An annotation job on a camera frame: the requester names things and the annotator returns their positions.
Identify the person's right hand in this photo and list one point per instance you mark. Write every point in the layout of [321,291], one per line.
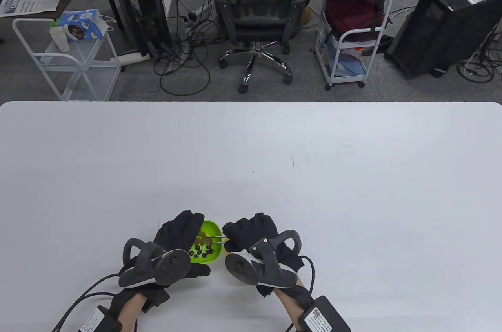
[251,230]

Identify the person's left hand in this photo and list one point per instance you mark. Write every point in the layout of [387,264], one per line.
[180,230]

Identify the green plastic dish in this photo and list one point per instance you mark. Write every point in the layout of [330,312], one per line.
[213,227]

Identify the metal tweezers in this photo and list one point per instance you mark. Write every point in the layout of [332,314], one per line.
[215,238]

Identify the person's right forearm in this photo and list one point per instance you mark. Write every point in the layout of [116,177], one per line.
[292,304]

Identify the person's left forearm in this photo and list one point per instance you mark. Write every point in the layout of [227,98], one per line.
[131,314]

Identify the grey right hand controller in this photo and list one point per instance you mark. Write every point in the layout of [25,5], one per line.
[270,269]

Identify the grey hand controller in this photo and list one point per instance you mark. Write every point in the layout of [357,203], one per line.
[157,269]
[270,269]

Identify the grey left hand controller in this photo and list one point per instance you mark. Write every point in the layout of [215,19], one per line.
[157,269]

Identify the white cylindrical desk foot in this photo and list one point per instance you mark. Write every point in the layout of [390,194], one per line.
[131,58]

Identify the blue folded cloth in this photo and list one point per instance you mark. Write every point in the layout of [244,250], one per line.
[349,67]

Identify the black mesh office chair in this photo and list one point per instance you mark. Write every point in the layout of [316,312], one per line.
[259,14]

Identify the white power strip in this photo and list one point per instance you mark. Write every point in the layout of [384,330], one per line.
[202,9]

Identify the black open computer tower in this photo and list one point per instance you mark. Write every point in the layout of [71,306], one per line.
[145,6]

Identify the blue carton box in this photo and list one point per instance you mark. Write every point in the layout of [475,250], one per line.
[80,24]

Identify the maroon bag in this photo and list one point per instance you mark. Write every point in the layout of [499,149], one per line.
[349,14]

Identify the folded newspaper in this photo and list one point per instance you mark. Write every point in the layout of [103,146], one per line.
[31,2]

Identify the black closed computer tower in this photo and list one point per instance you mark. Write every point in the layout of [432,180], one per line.
[443,34]

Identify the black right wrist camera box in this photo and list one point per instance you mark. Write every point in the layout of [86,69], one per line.
[323,316]

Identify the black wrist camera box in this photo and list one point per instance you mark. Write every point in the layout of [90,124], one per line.
[100,320]
[323,316]

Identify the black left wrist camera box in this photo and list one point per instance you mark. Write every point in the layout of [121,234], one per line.
[100,320]

